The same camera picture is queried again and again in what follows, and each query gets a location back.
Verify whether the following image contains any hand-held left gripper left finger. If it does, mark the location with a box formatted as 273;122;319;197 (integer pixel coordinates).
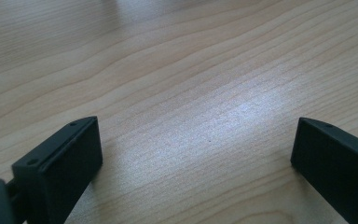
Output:
11;116;103;224

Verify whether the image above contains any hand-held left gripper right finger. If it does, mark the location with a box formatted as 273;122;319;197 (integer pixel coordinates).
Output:
290;117;358;224

